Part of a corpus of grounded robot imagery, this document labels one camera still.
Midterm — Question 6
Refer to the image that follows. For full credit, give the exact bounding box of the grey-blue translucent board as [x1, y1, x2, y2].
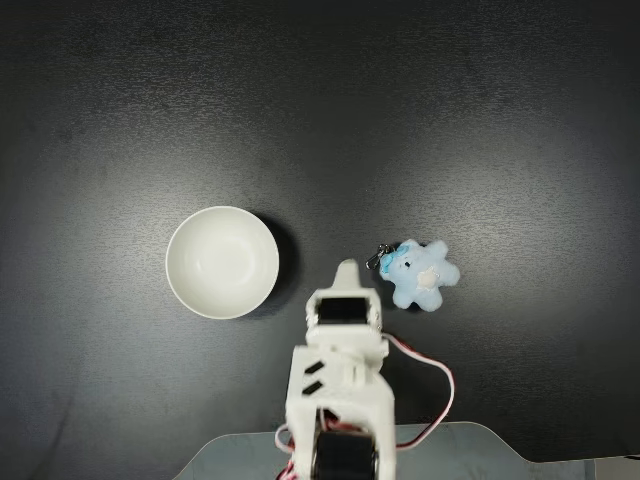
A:
[177, 421, 640, 480]

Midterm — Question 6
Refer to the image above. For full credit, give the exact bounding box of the red white black cable bundle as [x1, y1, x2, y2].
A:
[273, 423, 301, 480]

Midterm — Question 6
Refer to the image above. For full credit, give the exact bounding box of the skyblue plush doll keychain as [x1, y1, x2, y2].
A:
[366, 239, 461, 312]

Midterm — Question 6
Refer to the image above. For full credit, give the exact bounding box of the pale grey flat box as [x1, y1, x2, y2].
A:
[594, 457, 640, 480]

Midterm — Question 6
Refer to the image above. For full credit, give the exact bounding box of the white ceramic bowl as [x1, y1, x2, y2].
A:
[165, 206, 280, 320]

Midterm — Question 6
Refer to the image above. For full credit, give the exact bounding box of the white looping servo cable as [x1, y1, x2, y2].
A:
[382, 332, 457, 449]

